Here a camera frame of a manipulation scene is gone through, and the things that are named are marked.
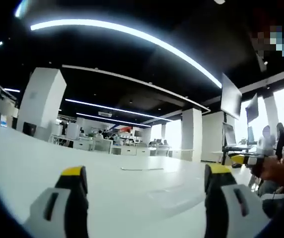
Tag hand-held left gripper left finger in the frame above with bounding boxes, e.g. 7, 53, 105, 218
22, 166, 89, 238

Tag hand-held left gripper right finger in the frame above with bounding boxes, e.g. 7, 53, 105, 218
204, 164, 272, 238

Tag black box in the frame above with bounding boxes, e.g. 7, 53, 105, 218
22, 121, 37, 137

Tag person's right hand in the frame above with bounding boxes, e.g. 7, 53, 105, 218
257, 158, 284, 189

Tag standing desk with screens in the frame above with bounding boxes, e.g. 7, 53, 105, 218
220, 121, 258, 165

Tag person's dark clothing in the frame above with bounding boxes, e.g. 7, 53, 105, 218
258, 178, 284, 224

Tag narrow white square pillar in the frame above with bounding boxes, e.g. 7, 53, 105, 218
180, 107, 203, 162

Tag row of white office desks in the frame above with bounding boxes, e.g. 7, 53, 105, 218
49, 121, 174, 157

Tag flat clear plastic item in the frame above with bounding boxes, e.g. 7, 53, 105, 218
120, 166, 164, 172

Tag straight ceiling light strip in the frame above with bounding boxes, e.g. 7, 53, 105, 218
65, 98, 174, 122
75, 112, 152, 128

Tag wide white square pillar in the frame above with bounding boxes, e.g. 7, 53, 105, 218
16, 67, 68, 142

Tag long curved ceiling light strip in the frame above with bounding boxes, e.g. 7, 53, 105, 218
30, 19, 222, 88

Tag large wall-mounted monitor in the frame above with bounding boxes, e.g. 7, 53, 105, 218
220, 72, 243, 121

